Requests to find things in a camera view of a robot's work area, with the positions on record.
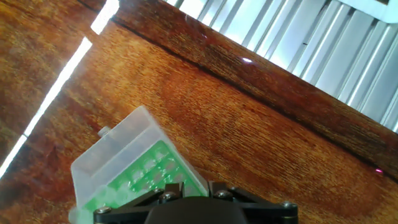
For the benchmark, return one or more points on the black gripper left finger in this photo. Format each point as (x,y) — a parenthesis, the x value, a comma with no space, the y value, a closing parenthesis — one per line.
(161,196)

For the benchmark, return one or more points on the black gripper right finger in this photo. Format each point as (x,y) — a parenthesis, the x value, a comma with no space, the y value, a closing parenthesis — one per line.
(230,195)

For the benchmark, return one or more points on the green clear pipette tip box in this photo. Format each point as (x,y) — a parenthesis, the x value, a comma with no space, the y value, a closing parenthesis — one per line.
(124,149)

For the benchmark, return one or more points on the glossy brown wooden board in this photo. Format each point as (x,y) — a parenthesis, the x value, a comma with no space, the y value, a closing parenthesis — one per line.
(248,124)

